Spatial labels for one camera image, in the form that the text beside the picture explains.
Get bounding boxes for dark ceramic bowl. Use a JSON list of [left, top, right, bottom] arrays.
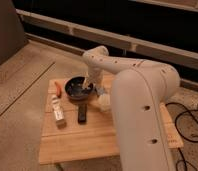
[[65, 76, 94, 100]]

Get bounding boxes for white plastic cup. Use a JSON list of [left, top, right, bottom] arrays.
[[98, 94, 111, 112]]

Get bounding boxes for blue-grey small can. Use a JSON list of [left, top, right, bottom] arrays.
[[96, 86, 106, 96]]

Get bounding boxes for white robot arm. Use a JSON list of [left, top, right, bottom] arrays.
[[83, 46, 180, 171]]

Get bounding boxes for black rectangular remote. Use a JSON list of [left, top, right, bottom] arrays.
[[78, 104, 87, 123]]

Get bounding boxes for white labelled bottle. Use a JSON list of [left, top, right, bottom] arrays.
[[51, 95, 66, 126]]

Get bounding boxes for low wooden table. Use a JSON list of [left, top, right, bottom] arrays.
[[39, 82, 183, 164]]

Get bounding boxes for orange carrot toy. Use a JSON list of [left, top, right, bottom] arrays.
[[55, 82, 62, 98]]

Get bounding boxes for black floor cables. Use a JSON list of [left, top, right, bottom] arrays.
[[165, 98, 198, 171]]

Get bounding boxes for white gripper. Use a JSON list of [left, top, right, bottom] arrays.
[[82, 67, 102, 89]]

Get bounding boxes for grey sofa corner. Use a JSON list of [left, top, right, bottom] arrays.
[[0, 0, 28, 65]]

